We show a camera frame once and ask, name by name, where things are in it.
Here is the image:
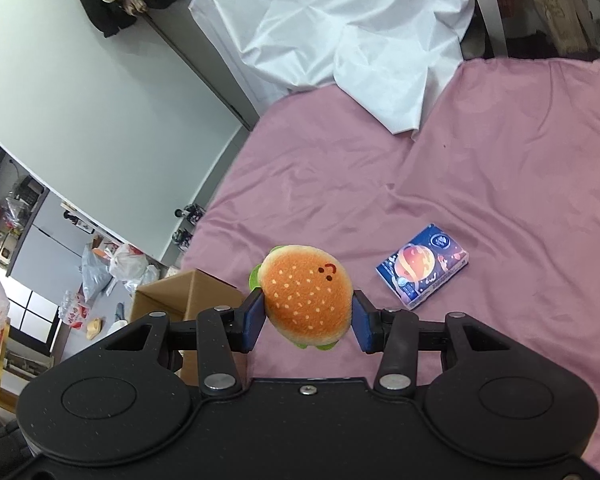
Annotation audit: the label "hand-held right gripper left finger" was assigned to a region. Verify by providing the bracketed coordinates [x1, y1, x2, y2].
[79, 290, 268, 396]

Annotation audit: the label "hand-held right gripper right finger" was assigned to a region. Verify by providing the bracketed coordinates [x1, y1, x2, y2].
[351, 289, 537, 395]

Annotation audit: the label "hamburger plush toy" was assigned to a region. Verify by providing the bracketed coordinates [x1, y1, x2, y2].
[249, 243, 355, 350]

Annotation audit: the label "brown cardboard box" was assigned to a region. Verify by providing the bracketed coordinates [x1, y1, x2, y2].
[129, 268, 242, 377]

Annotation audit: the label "blue tissue pack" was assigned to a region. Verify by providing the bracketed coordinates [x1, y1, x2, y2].
[375, 223, 470, 311]

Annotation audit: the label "black dumbbells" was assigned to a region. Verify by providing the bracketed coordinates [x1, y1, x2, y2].
[173, 202, 206, 251]

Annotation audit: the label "white and red plastic bag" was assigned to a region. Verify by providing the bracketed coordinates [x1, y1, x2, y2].
[108, 243, 149, 294]

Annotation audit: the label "pack of water bottles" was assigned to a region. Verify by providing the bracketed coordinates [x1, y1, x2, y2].
[59, 289, 91, 329]

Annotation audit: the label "grey plastic bag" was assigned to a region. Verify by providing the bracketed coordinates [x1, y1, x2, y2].
[81, 242, 116, 304]

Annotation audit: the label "black kitchen appliance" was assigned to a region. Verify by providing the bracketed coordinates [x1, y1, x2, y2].
[19, 174, 46, 206]

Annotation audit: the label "white cloth cover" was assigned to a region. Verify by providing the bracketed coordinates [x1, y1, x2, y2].
[188, 0, 476, 141]

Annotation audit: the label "white desk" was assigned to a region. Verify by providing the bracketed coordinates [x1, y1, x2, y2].
[467, 0, 509, 59]

